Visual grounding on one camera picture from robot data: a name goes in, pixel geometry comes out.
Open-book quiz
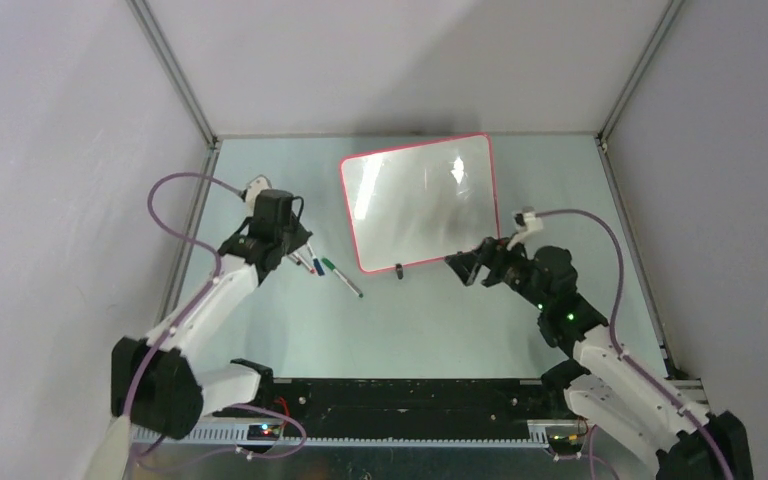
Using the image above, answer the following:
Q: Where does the pink framed whiteboard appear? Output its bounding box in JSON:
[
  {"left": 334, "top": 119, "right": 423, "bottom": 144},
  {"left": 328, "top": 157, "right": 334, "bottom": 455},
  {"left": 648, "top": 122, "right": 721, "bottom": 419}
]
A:
[{"left": 338, "top": 133, "right": 501, "bottom": 274}]

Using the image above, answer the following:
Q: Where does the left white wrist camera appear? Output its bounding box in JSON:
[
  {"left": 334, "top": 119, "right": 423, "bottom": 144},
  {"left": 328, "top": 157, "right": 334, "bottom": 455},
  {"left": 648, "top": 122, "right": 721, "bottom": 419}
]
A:
[{"left": 240, "top": 175, "right": 272, "bottom": 203}]

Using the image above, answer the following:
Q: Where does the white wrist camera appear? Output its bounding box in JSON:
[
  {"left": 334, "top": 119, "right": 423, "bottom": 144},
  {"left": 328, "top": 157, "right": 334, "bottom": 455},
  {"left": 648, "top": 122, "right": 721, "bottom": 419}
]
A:
[
  {"left": 240, "top": 175, "right": 272, "bottom": 203},
  {"left": 506, "top": 207, "right": 544, "bottom": 251}
]

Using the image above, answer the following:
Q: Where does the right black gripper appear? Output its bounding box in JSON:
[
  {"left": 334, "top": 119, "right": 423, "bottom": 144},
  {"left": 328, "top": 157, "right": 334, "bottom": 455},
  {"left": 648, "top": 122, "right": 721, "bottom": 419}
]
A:
[{"left": 445, "top": 231, "right": 550, "bottom": 311}]

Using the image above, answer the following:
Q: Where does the red capped marker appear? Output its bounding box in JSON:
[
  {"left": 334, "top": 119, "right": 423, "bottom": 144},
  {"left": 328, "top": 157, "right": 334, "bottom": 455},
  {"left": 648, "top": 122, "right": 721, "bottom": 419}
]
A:
[{"left": 289, "top": 253, "right": 317, "bottom": 275}]

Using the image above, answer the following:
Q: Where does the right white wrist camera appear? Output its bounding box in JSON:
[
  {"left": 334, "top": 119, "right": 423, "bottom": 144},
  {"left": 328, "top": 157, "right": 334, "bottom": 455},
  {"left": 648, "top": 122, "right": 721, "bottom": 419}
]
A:
[{"left": 506, "top": 207, "right": 544, "bottom": 251}]

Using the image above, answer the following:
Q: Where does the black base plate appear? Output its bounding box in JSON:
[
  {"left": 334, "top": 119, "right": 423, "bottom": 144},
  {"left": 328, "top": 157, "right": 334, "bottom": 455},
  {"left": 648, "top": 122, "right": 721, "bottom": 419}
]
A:
[{"left": 212, "top": 377, "right": 591, "bottom": 440}]

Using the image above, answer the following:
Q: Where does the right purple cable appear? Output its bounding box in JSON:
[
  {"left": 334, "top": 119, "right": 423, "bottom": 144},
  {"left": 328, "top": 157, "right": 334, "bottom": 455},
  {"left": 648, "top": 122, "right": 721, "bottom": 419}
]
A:
[{"left": 534, "top": 208, "right": 736, "bottom": 480}]

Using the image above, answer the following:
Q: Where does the blue capped marker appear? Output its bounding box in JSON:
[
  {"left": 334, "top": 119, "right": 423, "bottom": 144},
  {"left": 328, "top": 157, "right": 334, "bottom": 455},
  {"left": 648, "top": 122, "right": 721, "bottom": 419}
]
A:
[{"left": 305, "top": 242, "right": 325, "bottom": 276}]

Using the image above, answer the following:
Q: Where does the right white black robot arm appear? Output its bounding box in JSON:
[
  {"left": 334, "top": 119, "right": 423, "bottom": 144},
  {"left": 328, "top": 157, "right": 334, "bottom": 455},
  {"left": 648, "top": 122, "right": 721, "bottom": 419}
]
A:
[{"left": 445, "top": 237, "right": 754, "bottom": 479}]

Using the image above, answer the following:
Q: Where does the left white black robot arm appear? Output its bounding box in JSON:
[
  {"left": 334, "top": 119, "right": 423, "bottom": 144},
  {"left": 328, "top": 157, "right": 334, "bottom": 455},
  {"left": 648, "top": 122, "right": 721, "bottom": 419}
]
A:
[{"left": 110, "top": 189, "right": 312, "bottom": 440}]

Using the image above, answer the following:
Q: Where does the grey slotted cable duct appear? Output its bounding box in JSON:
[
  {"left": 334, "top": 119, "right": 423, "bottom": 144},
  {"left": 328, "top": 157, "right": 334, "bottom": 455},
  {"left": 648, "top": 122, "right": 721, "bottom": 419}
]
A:
[{"left": 132, "top": 423, "right": 551, "bottom": 450}]

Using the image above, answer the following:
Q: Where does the green capped marker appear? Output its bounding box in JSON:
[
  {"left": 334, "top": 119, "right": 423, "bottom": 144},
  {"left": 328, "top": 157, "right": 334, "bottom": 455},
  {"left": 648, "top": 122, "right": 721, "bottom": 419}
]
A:
[{"left": 321, "top": 258, "right": 364, "bottom": 298}]

